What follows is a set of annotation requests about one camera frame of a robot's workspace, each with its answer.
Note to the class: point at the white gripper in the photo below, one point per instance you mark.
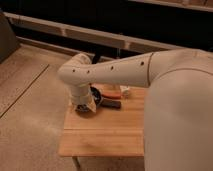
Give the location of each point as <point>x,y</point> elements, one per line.
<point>83,103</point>

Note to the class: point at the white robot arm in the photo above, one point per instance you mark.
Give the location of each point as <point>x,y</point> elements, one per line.
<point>178,107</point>

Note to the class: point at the dark ceramic bowl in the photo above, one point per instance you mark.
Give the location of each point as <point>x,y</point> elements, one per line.
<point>96,95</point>

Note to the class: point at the orange carrot toy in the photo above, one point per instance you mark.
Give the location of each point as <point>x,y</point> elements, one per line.
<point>112,95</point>

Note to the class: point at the wooden table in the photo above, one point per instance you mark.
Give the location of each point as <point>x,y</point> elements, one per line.
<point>108,132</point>

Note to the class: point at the grey panel at left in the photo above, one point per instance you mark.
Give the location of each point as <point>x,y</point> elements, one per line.
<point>8,40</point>

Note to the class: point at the black table leg post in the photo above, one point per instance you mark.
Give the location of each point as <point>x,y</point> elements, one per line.
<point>96,57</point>

